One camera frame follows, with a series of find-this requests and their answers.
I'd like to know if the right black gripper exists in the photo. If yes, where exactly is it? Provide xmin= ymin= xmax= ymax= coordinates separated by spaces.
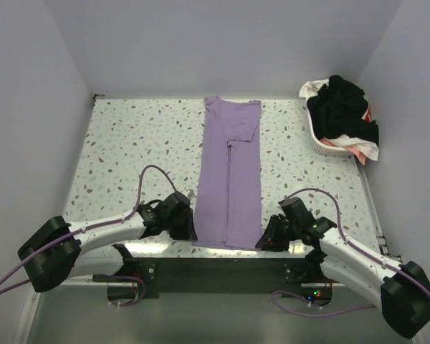
xmin=255 ymin=215 xmax=299 ymax=253

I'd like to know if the purple t shirt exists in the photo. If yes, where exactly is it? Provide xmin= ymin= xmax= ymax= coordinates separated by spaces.
xmin=193 ymin=96 xmax=262 ymax=250

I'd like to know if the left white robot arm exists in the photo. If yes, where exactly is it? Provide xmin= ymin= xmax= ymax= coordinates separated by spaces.
xmin=18 ymin=191 xmax=196 ymax=292

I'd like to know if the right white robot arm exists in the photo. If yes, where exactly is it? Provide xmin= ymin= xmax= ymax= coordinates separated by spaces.
xmin=256 ymin=197 xmax=430 ymax=339

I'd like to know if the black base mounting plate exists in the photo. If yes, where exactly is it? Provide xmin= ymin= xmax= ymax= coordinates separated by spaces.
xmin=92 ymin=254 xmax=333 ymax=305

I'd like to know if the white laundry basket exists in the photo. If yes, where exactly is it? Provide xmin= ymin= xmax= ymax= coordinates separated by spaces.
xmin=307 ymin=103 xmax=358 ymax=158

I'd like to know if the white pink t shirt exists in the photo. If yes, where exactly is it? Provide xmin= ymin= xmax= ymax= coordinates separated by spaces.
xmin=299 ymin=79 xmax=379 ymax=166

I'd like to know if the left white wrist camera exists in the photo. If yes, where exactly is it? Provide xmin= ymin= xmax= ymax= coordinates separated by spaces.
xmin=186 ymin=189 xmax=196 ymax=201

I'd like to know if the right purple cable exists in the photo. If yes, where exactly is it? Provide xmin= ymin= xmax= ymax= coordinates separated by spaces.
xmin=270 ymin=187 xmax=430 ymax=319

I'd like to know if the purple cable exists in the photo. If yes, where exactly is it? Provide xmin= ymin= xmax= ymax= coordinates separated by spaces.
xmin=270 ymin=187 xmax=430 ymax=319
xmin=0 ymin=165 xmax=178 ymax=309

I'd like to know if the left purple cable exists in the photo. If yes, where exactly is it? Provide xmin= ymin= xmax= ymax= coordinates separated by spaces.
xmin=0 ymin=165 xmax=178 ymax=309

